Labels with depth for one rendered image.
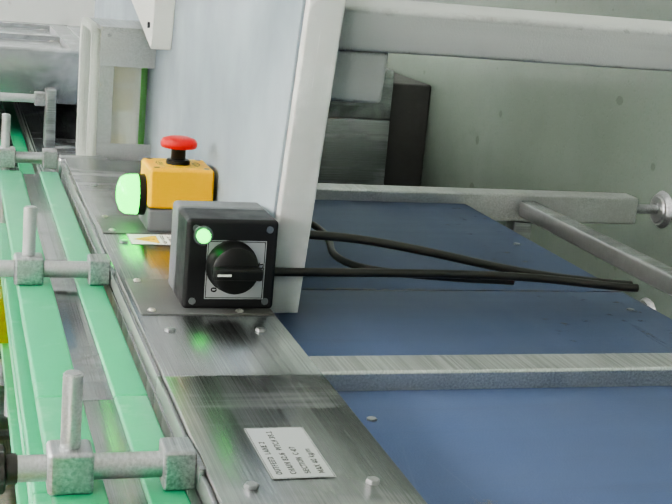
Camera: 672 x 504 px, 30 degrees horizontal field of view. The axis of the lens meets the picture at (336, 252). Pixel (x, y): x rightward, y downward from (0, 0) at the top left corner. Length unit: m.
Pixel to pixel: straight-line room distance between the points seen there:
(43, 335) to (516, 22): 0.50
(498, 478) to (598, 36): 0.50
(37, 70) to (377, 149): 0.75
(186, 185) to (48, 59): 1.31
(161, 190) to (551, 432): 0.57
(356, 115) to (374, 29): 1.65
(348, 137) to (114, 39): 1.05
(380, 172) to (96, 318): 1.75
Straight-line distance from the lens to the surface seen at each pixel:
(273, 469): 0.77
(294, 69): 1.08
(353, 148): 2.77
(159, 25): 1.69
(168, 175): 1.35
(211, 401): 0.88
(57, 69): 2.63
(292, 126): 1.08
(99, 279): 1.21
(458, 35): 1.14
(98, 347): 1.04
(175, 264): 1.12
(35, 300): 1.16
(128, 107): 1.83
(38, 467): 0.77
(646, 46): 1.23
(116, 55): 1.82
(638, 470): 0.90
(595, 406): 1.01
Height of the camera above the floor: 1.03
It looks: 17 degrees down
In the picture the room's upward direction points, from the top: 89 degrees counter-clockwise
